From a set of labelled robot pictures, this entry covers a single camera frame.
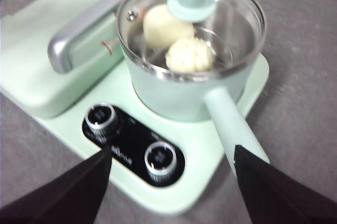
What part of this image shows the black control panel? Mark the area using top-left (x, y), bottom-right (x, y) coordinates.
top-left (82, 102), bottom-right (186, 188)

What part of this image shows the pleated bun with green dots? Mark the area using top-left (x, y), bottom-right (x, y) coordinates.
top-left (164, 37), bottom-right (214, 74)

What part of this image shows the silver grill lid handle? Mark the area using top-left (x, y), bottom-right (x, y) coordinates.
top-left (47, 0), bottom-right (127, 74)

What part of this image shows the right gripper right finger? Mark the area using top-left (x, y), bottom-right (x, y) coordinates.
top-left (233, 144), bottom-right (337, 224)

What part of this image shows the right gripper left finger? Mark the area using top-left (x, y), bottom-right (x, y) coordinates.
top-left (0, 146), bottom-right (114, 224)

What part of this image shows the smooth white steamed bun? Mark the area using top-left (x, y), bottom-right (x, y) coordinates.
top-left (143, 4), bottom-right (195, 50)

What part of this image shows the mint green handled steamer pot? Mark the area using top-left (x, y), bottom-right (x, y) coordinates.
top-left (115, 0), bottom-right (271, 180)

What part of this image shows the silver control knob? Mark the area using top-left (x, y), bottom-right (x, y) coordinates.
top-left (85, 104), bottom-right (119, 137)
top-left (144, 142), bottom-right (179, 182)

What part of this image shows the wire steaming rack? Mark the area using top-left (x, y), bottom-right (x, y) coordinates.
top-left (131, 26), bottom-right (234, 74)

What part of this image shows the mint green breakfast machine base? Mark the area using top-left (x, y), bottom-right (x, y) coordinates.
top-left (39, 54), bottom-right (271, 214)

